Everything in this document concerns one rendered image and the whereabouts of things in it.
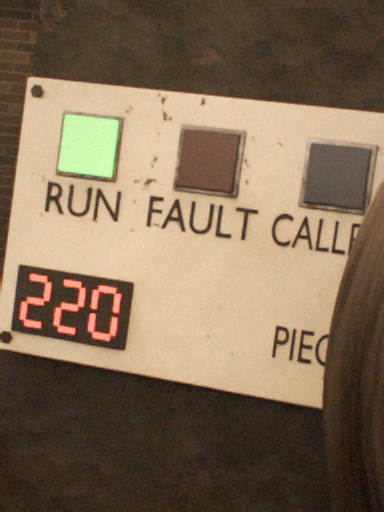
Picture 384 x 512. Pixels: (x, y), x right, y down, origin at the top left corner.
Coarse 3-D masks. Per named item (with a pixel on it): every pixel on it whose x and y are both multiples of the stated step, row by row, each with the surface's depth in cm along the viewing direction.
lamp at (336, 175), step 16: (320, 144) 59; (320, 160) 59; (336, 160) 59; (352, 160) 58; (368, 160) 58; (320, 176) 59; (336, 176) 59; (352, 176) 58; (304, 192) 59; (320, 192) 59; (336, 192) 59; (352, 192) 58; (352, 208) 59
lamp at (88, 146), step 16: (64, 128) 63; (80, 128) 63; (96, 128) 63; (112, 128) 63; (64, 144) 64; (80, 144) 63; (96, 144) 63; (112, 144) 63; (64, 160) 64; (80, 160) 63; (96, 160) 63; (112, 160) 63
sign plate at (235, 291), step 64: (128, 128) 63; (192, 128) 61; (256, 128) 61; (320, 128) 59; (64, 192) 64; (128, 192) 63; (192, 192) 62; (256, 192) 61; (64, 256) 64; (128, 256) 63; (192, 256) 62; (256, 256) 61; (320, 256) 60; (0, 320) 65; (64, 320) 64; (128, 320) 63; (192, 320) 62; (256, 320) 61; (320, 320) 60; (192, 384) 62; (256, 384) 61; (320, 384) 60
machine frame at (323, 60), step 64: (64, 0) 66; (128, 0) 65; (192, 0) 64; (256, 0) 62; (320, 0) 61; (64, 64) 66; (128, 64) 65; (192, 64) 64; (256, 64) 62; (320, 64) 61; (0, 384) 68; (64, 384) 66; (128, 384) 65; (0, 448) 68; (64, 448) 66; (128, 448) 65; (192, 448) 64; (256, 448) 63; (320, 448) 62
